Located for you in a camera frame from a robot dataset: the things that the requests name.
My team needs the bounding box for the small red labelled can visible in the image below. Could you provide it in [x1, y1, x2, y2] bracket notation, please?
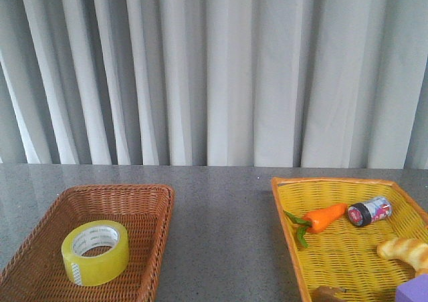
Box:
[347, 196, 393, 227]

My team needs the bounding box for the yellow woven basket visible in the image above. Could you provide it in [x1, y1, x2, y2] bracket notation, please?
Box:
[272, 177, 427, 301]

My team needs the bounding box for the orange toy carrot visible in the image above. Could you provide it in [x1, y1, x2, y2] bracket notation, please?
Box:
[284, 203, 348, 248]

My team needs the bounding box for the purple foam cube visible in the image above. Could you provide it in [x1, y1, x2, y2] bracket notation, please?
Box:
[395, 274, 428, 302]

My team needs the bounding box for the brown wicker basket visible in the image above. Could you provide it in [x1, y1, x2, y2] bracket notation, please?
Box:
[1, 184, 175, 301]

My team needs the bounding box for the white pleated curtain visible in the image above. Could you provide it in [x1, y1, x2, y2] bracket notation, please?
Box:
[1, 0, 427, 169]

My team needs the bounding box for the yellow tape roll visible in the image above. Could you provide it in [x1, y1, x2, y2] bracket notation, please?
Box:
[61, 220, 130, 287]

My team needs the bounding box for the toy bread croissant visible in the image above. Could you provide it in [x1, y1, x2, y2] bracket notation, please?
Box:
[377, 238, 427, 277]

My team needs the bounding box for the brown dried leaf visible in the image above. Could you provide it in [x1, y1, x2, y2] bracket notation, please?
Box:
[312, 285, 347, 302]

